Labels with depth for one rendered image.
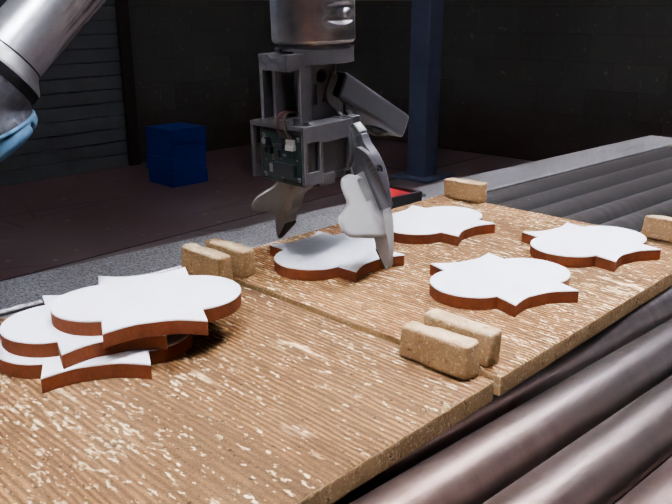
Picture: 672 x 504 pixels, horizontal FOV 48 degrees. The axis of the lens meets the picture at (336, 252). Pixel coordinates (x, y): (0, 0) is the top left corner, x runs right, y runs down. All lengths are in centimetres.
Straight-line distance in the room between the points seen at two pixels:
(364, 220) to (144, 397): 27
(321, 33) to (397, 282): 23
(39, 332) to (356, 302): 25
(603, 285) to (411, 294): 18
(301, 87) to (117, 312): 25
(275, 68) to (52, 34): 43
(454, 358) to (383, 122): 31
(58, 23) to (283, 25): 43
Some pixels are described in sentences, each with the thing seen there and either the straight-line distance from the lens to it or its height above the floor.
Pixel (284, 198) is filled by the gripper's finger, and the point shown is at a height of 99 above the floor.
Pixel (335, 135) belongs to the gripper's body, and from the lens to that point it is 67.
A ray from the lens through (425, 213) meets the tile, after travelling 89.
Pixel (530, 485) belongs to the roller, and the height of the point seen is 92.
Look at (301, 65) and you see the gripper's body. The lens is 66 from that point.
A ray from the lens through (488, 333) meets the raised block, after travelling 53.
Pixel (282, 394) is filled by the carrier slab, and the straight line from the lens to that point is 50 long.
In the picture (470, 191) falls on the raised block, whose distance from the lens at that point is 99.
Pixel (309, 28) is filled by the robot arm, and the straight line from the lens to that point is 66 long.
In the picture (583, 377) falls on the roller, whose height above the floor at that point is 92.
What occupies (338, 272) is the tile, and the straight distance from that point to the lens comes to 70.
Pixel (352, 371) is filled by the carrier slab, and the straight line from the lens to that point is 53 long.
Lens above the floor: 118
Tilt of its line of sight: 18 degrees down
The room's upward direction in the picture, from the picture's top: straight up
